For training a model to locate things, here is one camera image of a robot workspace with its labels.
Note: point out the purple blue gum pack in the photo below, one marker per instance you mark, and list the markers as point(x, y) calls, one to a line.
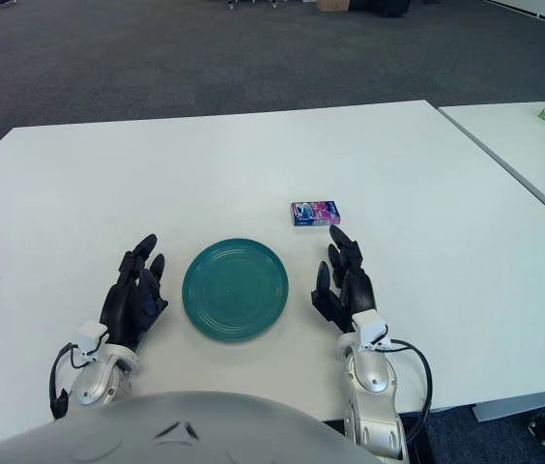
point(316, 212)

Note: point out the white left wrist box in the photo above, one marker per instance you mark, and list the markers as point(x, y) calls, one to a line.
point(93, 336)

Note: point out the black bulky bag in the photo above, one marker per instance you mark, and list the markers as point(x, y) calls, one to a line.
point(379, 6)

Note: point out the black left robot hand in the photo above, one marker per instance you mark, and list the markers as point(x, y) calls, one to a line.
point(127, 309)

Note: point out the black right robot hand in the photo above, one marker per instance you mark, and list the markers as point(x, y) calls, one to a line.
point(357, 290)

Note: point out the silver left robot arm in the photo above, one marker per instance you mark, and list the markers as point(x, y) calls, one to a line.
point(94, 382)

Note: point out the brown cardboard box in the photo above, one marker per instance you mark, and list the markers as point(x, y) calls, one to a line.
point(333, 5)

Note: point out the grey robot torso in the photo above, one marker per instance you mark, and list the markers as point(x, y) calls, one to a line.
point(180, 435)

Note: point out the office chair bases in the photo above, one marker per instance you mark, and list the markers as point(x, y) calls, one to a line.
point(253, 4)

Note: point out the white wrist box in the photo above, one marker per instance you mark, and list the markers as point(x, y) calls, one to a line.
point(93, 336)
point(369, 328)

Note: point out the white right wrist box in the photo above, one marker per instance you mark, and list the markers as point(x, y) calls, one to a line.
point(369, 328)

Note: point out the teal round plate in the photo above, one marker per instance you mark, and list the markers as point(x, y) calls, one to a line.
point(234, 290)

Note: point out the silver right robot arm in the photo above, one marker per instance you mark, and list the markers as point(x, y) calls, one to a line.
point(374, 386)

